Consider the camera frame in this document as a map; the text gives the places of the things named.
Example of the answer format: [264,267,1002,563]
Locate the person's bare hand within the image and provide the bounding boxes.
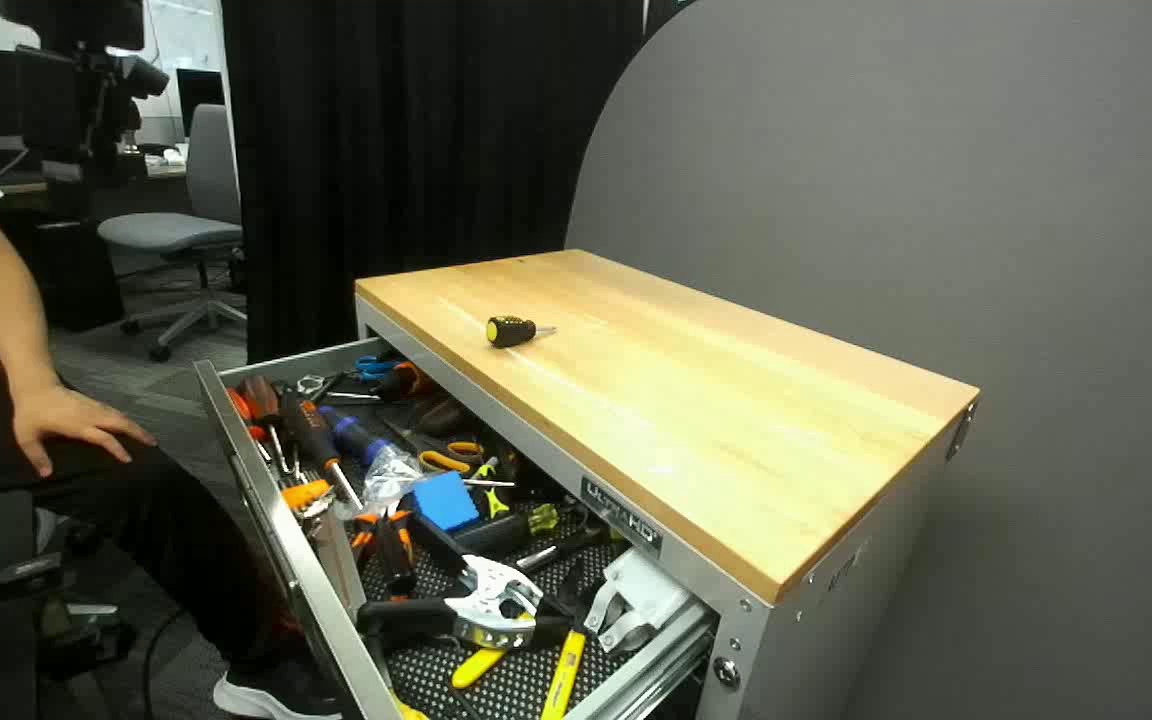
[8,374,158,481]

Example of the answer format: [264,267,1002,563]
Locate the steel tool drawer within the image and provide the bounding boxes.
[192,330,720,720]

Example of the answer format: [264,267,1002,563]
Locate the stubby black yellow screwdriver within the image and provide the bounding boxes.
[483,311,539,353]

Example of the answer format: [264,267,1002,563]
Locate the black drawer liner mat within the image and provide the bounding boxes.
[386,643,631,720]

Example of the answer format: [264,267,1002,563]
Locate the person in black trousers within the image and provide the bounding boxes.
[0,110,338,716]

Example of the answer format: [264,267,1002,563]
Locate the grey office chair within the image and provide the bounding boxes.
[92,99,251,364]

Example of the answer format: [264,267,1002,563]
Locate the blue tool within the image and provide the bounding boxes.
[349,346,401,393]

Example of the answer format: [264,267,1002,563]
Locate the clear plastic bag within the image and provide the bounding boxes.
[359,442,429,514]

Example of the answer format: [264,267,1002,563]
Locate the dark desk equipment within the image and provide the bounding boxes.
[0,0,173,173]

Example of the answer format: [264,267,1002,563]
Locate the white shoe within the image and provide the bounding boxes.
[208,671,338,720]

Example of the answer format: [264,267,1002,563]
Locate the orange black pliers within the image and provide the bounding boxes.
[349,512,419,595]

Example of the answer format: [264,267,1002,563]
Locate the blue block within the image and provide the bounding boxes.
[406,472,487,535]

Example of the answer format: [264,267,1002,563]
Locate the black curtain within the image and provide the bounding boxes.
[217,0,687,364]

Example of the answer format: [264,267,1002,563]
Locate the silver adjustable wrench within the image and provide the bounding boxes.
[351,552,569,657]

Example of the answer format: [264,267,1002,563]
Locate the small yellow black tool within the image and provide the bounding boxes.
[521,496,569,541]

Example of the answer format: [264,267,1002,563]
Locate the white grey tool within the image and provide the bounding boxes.
[580,542,700,657]

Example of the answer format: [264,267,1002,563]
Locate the grey tool cabinet wooden top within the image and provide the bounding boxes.
[351,242,985,720]

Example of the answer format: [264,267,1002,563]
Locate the grey rounded divider panel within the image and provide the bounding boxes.
[562,0,1152,720]

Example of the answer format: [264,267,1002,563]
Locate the black red handled screwdriver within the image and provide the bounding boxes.
[274,393,368,514]

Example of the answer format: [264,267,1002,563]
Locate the orange yellow handled tool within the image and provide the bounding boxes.
[274,476,338,525]

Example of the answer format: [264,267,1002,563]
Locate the blue handled screwdriver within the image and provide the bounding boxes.
[318,405,406,485]

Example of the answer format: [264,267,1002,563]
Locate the orange handled snips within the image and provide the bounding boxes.
[413,434,493,481]

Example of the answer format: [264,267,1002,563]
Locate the short yellow handled tool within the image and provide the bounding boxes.
[446,643,513,695]

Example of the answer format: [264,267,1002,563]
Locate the long yellow handled tool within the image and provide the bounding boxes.
[534,623,591,720]

